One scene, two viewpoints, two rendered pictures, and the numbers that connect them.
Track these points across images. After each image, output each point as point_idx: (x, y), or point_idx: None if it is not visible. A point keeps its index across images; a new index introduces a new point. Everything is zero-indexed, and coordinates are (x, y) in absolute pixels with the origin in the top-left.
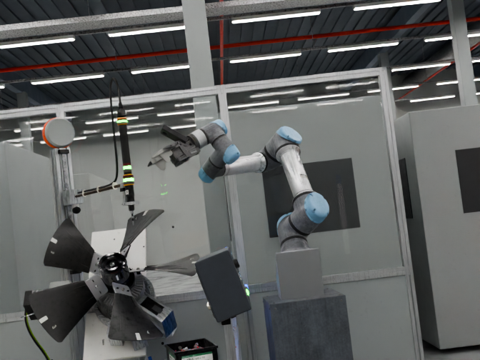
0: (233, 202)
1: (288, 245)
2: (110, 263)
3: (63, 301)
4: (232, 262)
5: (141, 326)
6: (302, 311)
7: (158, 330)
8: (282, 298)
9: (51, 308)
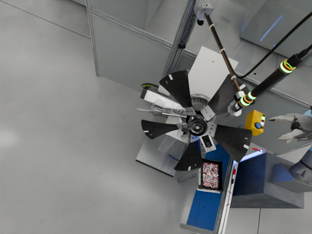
0: (310, 54)
1: (306, 174)
2: (196, 126)
3: (159, 128)
4: None
5: (194, 161)
6: (276, 199)
7: (202, 161)
8: (273, 183)
9: (152, 129)
